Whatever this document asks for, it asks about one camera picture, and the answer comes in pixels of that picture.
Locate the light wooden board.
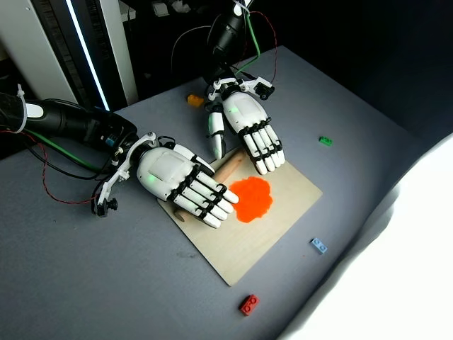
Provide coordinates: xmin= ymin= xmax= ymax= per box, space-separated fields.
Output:
xmin=156 ymin=148 xmax=323 ymax=287

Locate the white cabinet with light strip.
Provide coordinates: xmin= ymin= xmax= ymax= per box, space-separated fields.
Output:
xmin=0 ymin=0 xmax=139 ymax=116

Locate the wooden rolling pin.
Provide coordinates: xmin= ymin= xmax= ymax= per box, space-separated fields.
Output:
xmin=172 ymin=149 xmax=246 ymax=222

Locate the light blue toy brick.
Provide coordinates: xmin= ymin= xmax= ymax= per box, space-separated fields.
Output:
xmin=310 ymin=237 xmax=328 ymax=255

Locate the grey table cloth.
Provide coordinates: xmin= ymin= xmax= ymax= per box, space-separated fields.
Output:
xmin=0 ymin=45 xmax=435 ymax=340

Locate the orange play dough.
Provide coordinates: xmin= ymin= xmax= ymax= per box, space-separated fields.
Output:
xmin=228 ymin=176 xmax=275 ymax=224

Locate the red toy brick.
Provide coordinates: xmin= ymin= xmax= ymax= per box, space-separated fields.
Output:
xmin=238 ymin=293 xmax=260 ymax=317

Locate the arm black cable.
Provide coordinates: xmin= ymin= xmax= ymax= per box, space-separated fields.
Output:
xmin=26 ymin=141 xmax=114 ymax=180

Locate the arm green cable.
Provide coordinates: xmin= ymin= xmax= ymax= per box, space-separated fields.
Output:
xmin=234 ymin=10 xmax=262 ymax=76
xmin=24 ymin=129 xmax=103 ymax=173

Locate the arm red cable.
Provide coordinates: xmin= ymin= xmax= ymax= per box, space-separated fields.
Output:
xmin=247 ymin=10 xmax=279 ymax=86
xmin=0 ymin=129 xmax=98 ymax=205

